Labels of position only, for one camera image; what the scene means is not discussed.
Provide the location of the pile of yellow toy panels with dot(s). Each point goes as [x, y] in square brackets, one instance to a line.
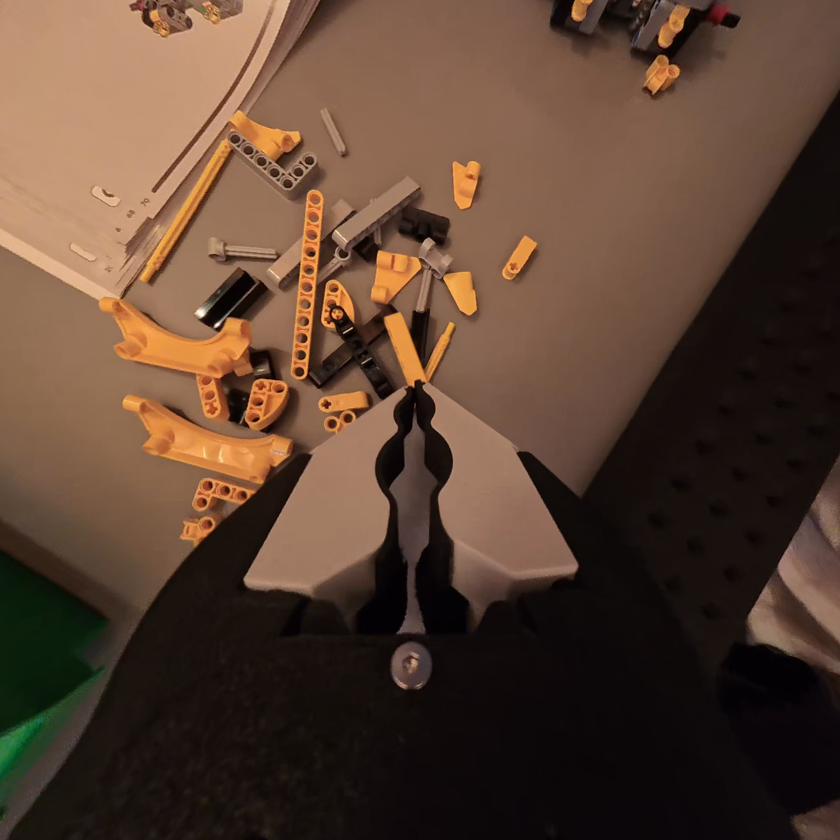
[170, 344]

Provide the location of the grey toy axle pin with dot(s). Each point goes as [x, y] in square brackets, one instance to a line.
[243, 249]

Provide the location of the green plastic bin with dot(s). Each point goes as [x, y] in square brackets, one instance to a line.
[39, 623]

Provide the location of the dark toy panel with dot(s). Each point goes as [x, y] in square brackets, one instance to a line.
[229, 298]

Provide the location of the black blurred object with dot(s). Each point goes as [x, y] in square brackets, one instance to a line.
[722, 459]

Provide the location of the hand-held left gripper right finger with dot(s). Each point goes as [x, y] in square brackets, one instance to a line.
[512, 518]

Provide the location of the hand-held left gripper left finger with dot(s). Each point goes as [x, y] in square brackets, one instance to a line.
[315, 525]

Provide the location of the grey desk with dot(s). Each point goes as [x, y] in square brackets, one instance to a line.
[558, 328]

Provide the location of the partly built yellow toy car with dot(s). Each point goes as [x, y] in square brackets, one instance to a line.
[643, 19]

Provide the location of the yellow toy connector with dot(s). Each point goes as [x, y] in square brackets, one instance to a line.
[661, 75]

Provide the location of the short grey toy beam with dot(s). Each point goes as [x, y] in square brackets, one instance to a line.
[275, 174]

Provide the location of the open instruction booklet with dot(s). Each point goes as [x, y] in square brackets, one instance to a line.
[98, 131]

